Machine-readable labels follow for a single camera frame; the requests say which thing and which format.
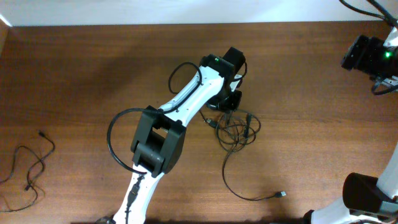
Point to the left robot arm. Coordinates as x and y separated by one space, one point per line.
160 134

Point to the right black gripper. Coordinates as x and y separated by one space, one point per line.
359 54

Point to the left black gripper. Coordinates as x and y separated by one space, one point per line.
228 101

